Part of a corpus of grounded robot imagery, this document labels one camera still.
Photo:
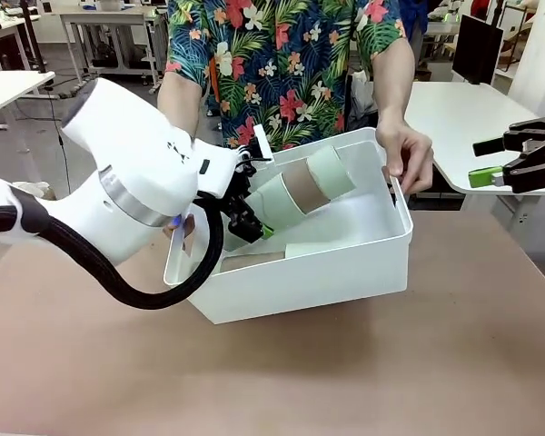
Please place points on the person in floral shirt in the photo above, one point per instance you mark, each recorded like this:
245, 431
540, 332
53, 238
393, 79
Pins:
277, 68

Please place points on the brown plastic cup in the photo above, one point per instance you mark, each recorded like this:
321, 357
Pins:
254, 263
306, 188

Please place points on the black computer monitor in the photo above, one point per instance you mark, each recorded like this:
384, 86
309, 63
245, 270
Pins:
477, 45

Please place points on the person's left hand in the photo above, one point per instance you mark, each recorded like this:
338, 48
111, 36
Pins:
406, 150

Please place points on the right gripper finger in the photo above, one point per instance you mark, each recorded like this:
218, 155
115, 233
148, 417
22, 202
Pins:
536, 172
495, 146

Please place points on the grey jacket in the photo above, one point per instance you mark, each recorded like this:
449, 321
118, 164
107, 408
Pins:
363, 97

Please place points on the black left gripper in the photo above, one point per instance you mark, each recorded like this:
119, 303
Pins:
240, 195

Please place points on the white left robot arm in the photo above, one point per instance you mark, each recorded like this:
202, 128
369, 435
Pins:
118, 159

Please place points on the white rectangular table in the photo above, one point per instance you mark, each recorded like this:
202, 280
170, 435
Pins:
9, 88

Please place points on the blue jacket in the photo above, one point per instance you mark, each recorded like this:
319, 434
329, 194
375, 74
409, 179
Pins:
415, 13

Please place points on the white desk with metal legs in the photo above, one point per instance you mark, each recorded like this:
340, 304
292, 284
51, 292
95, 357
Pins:
104, 18

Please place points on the white table with rounded corner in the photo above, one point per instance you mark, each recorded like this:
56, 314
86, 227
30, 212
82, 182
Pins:
454, 118

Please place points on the white crumpled paper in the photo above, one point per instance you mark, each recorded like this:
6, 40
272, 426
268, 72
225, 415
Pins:
29, 186

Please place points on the light green plastic cup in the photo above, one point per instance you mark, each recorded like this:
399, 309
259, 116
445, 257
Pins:
297, 251
274, 204
336, 175

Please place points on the white plastic basket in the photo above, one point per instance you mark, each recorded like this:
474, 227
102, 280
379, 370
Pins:
309, 281

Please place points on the black office chair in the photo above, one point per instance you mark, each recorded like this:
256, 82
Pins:
348, 109

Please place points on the person's right hand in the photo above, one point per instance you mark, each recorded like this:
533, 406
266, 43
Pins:
188, 238

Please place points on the person's left forearm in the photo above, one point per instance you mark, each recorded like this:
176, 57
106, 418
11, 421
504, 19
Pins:
393, 86

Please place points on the small cardboard box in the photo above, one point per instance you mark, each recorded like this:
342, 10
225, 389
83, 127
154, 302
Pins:
50, 195

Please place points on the person's right forearm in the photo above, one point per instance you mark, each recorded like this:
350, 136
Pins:
177, 104

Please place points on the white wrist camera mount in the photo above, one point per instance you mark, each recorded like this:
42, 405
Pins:
262, 143

